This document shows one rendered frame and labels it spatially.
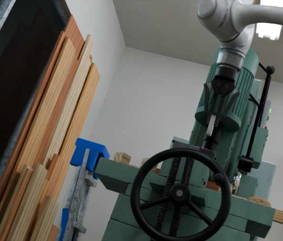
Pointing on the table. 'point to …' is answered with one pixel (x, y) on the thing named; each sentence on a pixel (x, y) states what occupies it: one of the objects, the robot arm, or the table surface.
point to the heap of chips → (259, 201)
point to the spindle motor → (247, 68)
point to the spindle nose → (212, 141)
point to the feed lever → (244, 166)
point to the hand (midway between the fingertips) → (211, 125)
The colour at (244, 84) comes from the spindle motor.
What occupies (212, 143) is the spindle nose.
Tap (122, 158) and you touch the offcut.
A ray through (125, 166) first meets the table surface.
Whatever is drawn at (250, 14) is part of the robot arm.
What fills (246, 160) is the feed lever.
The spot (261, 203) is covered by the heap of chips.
